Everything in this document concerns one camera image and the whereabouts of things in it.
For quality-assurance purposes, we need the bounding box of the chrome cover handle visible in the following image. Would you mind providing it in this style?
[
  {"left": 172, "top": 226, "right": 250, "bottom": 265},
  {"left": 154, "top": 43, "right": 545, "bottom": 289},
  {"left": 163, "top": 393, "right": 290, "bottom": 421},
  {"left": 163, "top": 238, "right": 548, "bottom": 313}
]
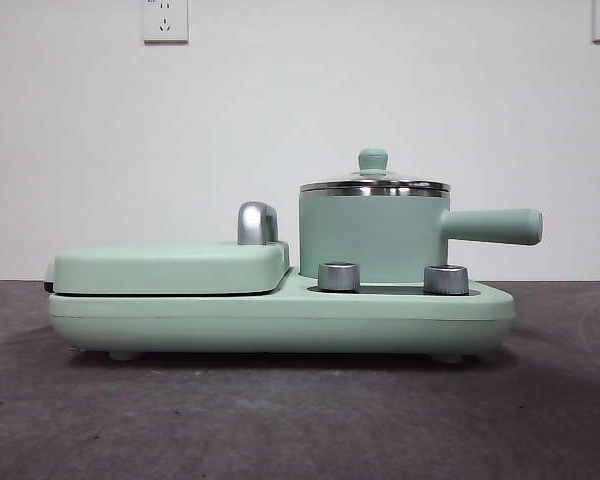
[{"left": 237, "top": 201, "right": 281, "bottom": 246}]

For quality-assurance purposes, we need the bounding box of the mint green griddle cover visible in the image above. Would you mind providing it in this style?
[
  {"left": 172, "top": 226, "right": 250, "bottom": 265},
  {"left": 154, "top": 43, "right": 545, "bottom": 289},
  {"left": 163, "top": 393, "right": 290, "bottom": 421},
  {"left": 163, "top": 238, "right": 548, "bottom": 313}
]
[{"left": 44, "top": 239, "right": 292, "bottom": 296}]

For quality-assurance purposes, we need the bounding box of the silver control knob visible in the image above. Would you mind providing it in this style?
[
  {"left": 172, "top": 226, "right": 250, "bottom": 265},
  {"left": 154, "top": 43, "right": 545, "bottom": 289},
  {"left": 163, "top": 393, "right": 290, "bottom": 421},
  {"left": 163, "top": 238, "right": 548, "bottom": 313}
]
[
  {"left": 317, "top": 261, "right": 362, "bottom": 292},
  {"left": 423, "top": 263, "right": 470, "bottom": 295}
]

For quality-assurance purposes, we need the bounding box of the mint green breakfast machine base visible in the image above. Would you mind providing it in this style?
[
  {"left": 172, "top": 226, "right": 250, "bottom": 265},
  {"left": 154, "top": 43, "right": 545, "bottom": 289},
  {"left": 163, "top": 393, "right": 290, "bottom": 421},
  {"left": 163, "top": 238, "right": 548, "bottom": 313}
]
[{"left": 47, "top": 267, "right": 516, "bottom": 362}]

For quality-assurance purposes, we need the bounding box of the glass lid with green knob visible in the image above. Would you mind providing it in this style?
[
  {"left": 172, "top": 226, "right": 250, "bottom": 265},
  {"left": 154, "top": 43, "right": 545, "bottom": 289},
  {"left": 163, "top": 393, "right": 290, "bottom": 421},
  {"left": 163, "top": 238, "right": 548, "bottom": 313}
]
[{"left": 299, "top": 147, "right": 451, "bottom": 194}]

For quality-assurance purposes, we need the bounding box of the mint green steamer pot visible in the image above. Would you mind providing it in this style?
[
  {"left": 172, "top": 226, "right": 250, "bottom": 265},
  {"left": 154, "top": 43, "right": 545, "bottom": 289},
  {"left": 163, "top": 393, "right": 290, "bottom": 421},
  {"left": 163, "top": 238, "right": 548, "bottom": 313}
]
[{"left": 297, "top": 185, "right": 544, "bottom": 284}]

